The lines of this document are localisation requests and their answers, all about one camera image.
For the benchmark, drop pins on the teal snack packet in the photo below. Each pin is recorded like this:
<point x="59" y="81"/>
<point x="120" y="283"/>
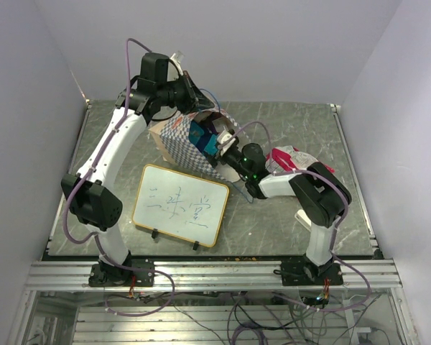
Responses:
<point x="203" y="136"/>

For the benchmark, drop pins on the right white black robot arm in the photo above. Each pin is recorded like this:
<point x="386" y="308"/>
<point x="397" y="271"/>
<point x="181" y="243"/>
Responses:
<point x="323" y="198"/>

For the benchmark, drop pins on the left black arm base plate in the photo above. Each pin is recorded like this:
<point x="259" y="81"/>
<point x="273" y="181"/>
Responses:
<point x="107" y="276"/>

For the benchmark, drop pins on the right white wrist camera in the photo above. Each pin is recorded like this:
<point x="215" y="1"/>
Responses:
<point x="225" y="139"/>

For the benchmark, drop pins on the white whiteboard eraser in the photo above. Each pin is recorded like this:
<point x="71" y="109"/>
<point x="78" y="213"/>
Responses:
<point x="303" y="219"/>

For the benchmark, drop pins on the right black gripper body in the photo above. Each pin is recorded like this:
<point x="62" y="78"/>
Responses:
<point x="233" y="158"/>

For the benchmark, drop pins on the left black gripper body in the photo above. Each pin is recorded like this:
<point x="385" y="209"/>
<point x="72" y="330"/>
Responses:
<point x="182" y="93"/>

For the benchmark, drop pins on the pink snack packet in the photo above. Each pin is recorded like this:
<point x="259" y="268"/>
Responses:
<point x="288" y="158"/>

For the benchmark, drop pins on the small whiteboard with yellow frame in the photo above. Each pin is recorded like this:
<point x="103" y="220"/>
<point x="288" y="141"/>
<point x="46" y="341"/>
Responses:
<point x="180" y="205"/>

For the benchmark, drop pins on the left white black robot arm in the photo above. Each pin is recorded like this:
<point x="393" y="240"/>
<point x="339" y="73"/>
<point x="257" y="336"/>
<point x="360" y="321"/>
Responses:
<point x="92" y="210"/>

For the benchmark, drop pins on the aluminium extrusion rail frame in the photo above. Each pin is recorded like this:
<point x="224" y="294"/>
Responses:
<point x="200" y="276"/>

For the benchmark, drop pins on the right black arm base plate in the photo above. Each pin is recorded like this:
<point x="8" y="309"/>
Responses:
<point x="300" y="271"/>

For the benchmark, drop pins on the purple snack packet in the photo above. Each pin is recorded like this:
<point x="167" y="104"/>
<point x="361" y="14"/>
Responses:
<point x="216" y="123"/>

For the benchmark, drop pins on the blue checkered paper bag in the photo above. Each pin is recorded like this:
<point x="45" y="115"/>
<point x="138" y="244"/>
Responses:
<point x="171" y="138"/>

